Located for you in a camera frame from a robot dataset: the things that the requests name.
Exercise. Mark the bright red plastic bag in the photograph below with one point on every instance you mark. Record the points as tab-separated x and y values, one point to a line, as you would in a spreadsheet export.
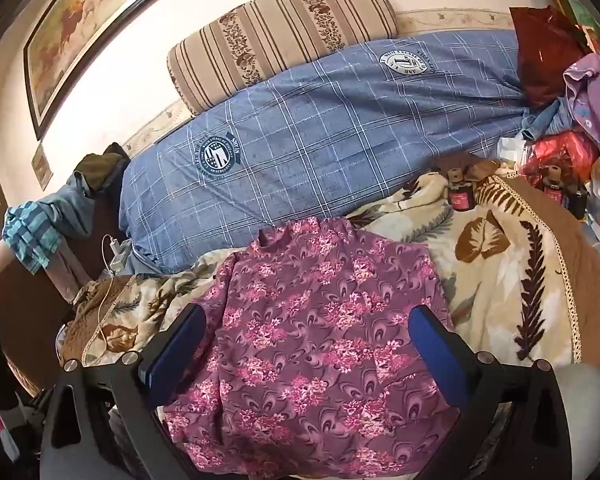
565	155

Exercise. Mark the striped floral cushion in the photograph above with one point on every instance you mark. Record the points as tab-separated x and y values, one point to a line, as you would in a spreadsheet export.
280	35

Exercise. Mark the blue denim cloth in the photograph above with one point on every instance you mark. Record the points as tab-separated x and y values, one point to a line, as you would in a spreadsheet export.
550	120

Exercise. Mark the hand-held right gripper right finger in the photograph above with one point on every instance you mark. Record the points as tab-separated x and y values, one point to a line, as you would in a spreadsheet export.
437	350

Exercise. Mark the dark bottle with red label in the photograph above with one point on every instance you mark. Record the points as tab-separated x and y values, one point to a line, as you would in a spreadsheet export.
555	187
461	195

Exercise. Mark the olive green cloth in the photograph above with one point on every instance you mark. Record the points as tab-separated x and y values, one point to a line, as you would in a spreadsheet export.
102	165

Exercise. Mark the beige leaf print blanket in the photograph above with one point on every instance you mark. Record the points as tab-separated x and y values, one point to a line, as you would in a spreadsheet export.
480	260

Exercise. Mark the white power strip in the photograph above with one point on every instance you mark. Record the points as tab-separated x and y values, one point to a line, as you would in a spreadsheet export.
121	260

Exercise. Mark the brown quilted bedspread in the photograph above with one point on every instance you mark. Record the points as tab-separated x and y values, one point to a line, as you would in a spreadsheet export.
585	260

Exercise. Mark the small wall picture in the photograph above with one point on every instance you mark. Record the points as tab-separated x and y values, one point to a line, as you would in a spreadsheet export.
41	165

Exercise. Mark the pinkish grey cloth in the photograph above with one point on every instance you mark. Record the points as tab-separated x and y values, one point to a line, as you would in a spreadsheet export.
70	275

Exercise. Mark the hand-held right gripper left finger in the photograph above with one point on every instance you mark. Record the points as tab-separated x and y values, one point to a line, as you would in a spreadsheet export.
177	345

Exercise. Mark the grey-blue cloth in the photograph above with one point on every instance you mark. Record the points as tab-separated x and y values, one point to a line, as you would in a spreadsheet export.
70	205

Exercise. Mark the white charger plug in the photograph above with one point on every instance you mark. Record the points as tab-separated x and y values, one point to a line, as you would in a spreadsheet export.
114	249

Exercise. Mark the brown wooden headboard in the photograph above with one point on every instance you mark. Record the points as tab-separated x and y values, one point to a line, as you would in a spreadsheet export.
15	320

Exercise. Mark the blue plaid quilt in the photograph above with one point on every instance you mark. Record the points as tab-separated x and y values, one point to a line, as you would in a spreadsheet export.
330	135

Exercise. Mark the teal striped cloth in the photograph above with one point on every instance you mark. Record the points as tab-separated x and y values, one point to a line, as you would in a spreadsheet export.
30	235

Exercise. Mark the lilac floral cloth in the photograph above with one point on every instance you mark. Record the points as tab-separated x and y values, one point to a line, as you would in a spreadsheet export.
595	95

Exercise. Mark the dark red plastic bag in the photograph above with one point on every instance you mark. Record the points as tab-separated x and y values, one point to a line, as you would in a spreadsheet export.
545	55

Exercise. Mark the purple floral shirt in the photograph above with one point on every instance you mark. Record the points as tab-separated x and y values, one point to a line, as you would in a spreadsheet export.
305	335

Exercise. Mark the framed wall painting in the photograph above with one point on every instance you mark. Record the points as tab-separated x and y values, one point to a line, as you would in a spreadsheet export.
70	25

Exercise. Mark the white paper packet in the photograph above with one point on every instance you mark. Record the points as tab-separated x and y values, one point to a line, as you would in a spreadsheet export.
512	150

